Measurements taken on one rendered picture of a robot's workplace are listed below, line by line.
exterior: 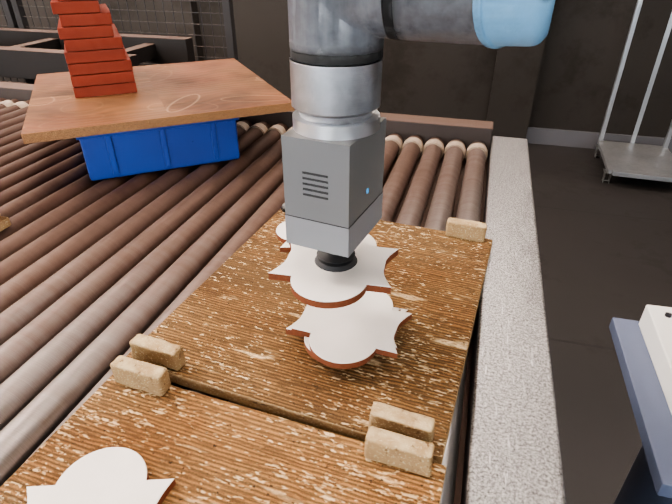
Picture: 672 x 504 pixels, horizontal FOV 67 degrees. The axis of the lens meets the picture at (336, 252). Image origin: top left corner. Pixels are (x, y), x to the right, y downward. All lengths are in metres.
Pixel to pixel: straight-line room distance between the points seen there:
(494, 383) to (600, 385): 1.47
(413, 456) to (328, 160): 0.26
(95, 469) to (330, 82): 0.37
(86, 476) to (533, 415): 0.42
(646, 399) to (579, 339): 1.51
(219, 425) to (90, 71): 0.89
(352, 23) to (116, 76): 0.89
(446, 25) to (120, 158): 0.82
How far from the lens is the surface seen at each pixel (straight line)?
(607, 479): 1.78
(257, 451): 0.49
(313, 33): 0.40
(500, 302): 0.71
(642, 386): 0.73
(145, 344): 0.58
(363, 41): 0.40
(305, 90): 0.41
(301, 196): 0.44
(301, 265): 0.50
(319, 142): 0.41
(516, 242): 0.85
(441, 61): 4.09
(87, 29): 1.22
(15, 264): 0.89
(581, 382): 2.03
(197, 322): 0.63
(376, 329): 0.56
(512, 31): 0.38
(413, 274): 0.70
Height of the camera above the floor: 1.32
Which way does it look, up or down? 32 degrees down
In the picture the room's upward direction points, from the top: straight up
